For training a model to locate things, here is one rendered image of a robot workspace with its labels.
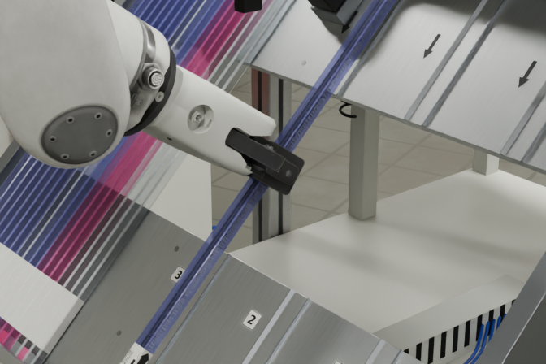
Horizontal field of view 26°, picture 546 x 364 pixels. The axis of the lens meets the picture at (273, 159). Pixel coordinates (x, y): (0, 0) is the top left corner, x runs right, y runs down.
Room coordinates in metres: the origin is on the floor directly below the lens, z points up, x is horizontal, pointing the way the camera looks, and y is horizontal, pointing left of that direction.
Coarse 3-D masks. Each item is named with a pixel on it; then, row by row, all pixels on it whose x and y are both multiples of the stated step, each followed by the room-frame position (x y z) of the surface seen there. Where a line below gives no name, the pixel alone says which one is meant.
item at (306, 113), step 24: (384, 0) 0.94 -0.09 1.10; (360, 24) 0.93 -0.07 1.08; (360, 48) 0.92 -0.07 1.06; (336, 72) 0.91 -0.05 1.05; (312, 96) 0.90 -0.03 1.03; (312, 120) 0.89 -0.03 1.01; (288, 144) 0.88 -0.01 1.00; (240, 192) 0.86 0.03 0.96; (264, 192) 0.86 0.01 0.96; (240, 216) 0.84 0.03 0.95; (216, 240) 0.83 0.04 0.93; (192, 264) 0.83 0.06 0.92; (192, 288) 0.81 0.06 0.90; (168, 312) 0.80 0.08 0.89; (144, 336) 0.80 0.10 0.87
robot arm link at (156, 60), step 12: (144, 24) 0.78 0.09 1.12; (156, 36) 0.78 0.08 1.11; (156, 48) 0.77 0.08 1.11; (168, 48) 0.78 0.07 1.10; (144, 60) 0.75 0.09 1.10; (156, 60) 0.76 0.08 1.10; (168, 60) 0.77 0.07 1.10; (144, 72) 0.75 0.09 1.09; (156, 72) 0.75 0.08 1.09; (132, 84) 0.75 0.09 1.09; (144, 84) 0.75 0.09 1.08; (156, 84) 0.75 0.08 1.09; (132, 96) 0.75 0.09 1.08; (144, 96) 0.76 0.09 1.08; (132, 108) 0.75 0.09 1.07; (144, 108) 0.76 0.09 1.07; (132, 120) 0.75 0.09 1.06
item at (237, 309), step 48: (144, 240) 1.05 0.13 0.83; (192, 240) 1.01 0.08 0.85; (96, 288) 1.03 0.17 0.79; (144, 288) 1.00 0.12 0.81; (240, 288) 0.94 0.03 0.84; (288, 288) 0.91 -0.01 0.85; (96, 336) 0.98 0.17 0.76; (192, 336) 0.92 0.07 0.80; (240, 336) 0.89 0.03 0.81; (288, 336) 0.87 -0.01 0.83; (336, 336) 0.84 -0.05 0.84
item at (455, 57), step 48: (432, 0) 1.08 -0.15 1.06; (480, 0) 1.05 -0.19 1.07; (528, 0) 1.02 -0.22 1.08; (288, 48) 1.14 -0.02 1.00; (336, 48) 1.10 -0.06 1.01; (384, 48) 1.07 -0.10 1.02; (432, 48) 1.03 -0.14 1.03; (480, 48) 1.00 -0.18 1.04; (528, 48) 0.97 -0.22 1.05; (336, 96) 1.06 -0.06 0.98; (384, 96) 1.02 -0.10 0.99; (432, 96) 0.99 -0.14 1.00; (480, 96) 0.96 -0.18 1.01; (528, 96) 0.93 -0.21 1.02; (480, 144) 0.92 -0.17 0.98; (528, 144) 0.90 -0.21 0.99
